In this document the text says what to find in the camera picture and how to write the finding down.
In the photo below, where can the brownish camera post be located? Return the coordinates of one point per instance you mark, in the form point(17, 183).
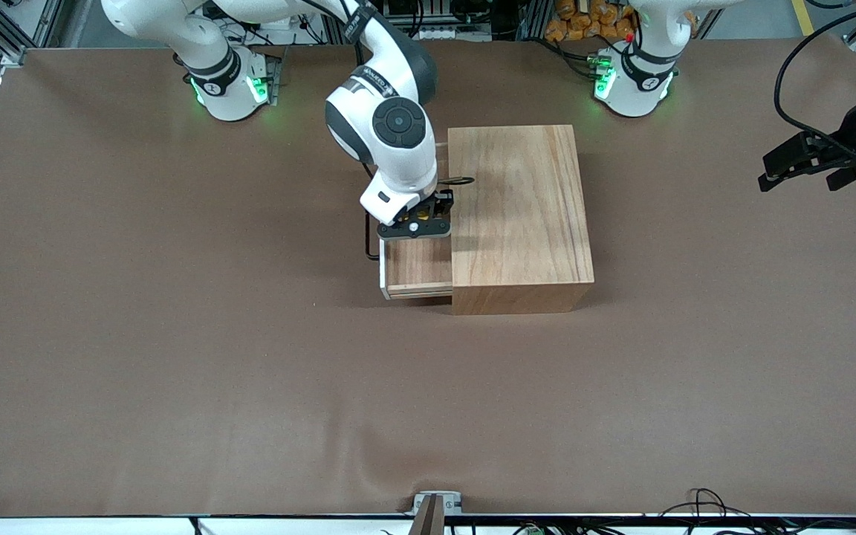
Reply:
point(428, 520)

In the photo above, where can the brown table cover sheet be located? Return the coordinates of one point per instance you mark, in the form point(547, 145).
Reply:
point(250, 409)

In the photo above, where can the grey metal clamp bracket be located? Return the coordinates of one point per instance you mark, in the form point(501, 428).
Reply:
point(452, 502)

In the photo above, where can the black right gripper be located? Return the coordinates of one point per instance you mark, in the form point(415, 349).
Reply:
point(443, 202)

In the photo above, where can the light wooden drawer cabinet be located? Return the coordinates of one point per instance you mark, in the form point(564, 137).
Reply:
point(524, 223)

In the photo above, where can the orange packaged items pile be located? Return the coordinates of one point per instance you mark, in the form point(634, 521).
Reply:
point(584, 26)

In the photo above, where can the metal base mounting bracket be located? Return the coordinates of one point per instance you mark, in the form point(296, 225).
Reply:
point(276, 74)

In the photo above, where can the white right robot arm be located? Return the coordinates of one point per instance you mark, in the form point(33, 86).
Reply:
point(398, 156)

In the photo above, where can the aluminium rack upright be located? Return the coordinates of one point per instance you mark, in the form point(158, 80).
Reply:
point(536, 18)

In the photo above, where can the white vented device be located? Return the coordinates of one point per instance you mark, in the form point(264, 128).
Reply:
point(465, 34)

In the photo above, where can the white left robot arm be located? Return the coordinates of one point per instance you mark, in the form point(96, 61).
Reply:
point(632, 100)

